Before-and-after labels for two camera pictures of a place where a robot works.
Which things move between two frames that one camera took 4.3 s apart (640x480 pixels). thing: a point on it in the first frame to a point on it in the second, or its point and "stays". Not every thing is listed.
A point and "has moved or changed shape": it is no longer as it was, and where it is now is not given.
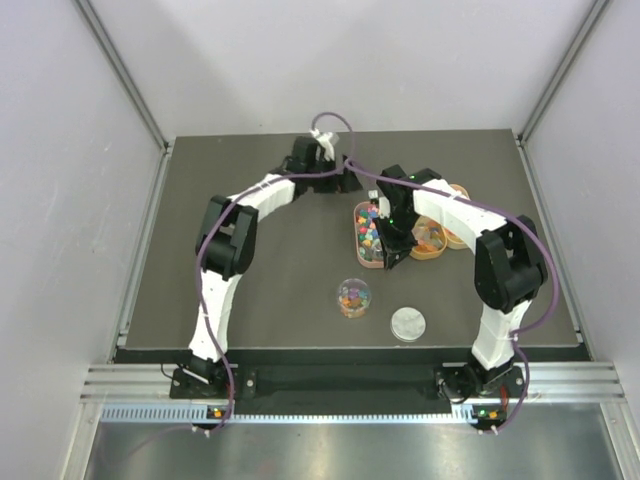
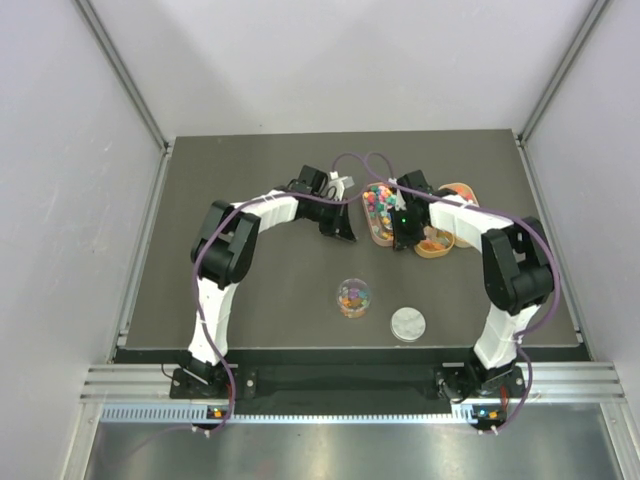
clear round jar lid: [408, 324] stays
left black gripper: [337, 179] to [335, 220]
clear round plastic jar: [353, 297] stays
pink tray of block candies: [367, 234] has moved or changed shape
